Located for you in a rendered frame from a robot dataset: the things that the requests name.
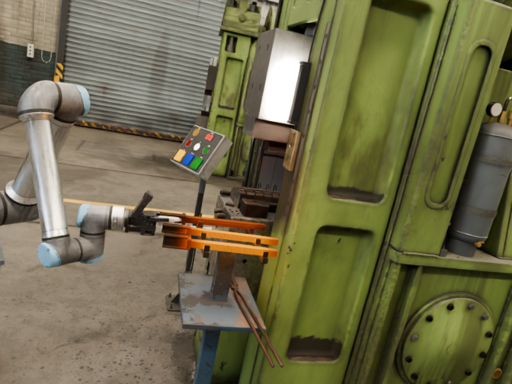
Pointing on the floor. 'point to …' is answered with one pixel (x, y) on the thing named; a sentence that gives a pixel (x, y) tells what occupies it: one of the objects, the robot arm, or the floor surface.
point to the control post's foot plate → (173, 302)
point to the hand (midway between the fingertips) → (178, 217)
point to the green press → (234, 82)
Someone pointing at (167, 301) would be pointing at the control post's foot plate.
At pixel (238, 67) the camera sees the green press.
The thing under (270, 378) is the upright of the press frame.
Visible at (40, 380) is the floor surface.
